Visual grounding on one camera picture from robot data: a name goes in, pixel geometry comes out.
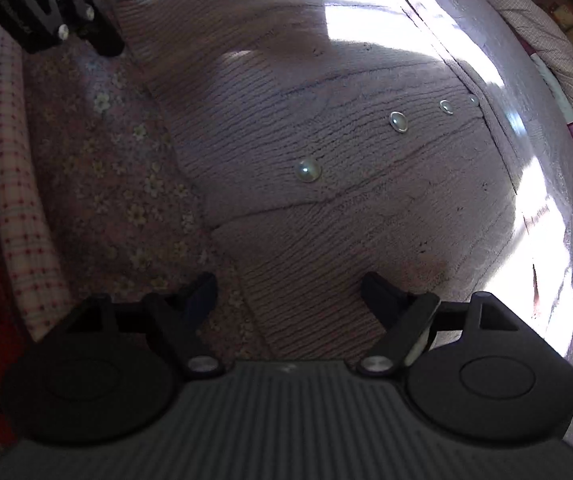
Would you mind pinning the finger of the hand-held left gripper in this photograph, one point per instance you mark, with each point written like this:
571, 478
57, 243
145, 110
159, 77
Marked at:
104, 30

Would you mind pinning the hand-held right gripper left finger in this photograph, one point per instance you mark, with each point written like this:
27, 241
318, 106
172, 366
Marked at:
200, 300

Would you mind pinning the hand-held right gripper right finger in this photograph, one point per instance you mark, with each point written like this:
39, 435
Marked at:
381, 300

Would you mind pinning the pink knitted cardigan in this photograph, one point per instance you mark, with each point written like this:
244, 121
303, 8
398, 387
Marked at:
341, 170

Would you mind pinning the floral bed sheet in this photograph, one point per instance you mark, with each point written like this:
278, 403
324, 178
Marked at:
116, 185

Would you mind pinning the red checked mattress cover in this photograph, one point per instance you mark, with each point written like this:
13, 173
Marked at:
21, 200

